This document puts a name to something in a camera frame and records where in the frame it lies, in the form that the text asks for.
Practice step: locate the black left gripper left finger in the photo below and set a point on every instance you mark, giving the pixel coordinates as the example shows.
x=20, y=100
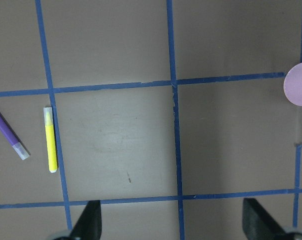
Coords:
x=89, y=224

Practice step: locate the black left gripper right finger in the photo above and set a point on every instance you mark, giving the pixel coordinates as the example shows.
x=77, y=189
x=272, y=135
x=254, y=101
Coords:
x=258, y=224

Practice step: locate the purple highlighter pen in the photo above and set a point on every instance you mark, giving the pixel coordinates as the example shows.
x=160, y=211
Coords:
x=10, y=136

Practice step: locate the pink mesh cup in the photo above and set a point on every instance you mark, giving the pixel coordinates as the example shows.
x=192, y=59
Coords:
x=292, y=85

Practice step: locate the yellow highlighter pen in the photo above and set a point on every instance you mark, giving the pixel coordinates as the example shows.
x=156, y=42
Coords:
x=50, y=139

